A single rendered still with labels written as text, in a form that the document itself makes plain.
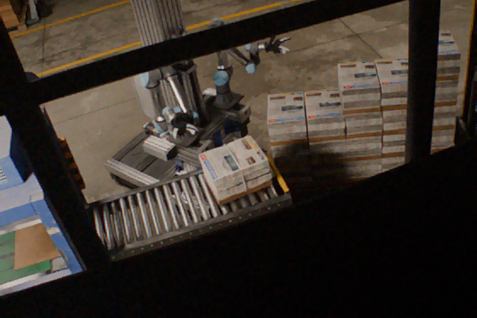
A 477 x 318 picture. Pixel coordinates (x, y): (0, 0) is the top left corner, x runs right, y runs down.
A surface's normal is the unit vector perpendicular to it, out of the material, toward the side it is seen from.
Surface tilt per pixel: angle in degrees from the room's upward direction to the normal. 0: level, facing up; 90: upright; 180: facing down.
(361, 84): 1
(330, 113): 1
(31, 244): 0
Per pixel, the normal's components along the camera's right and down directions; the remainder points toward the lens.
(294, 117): -0.14, -0.78
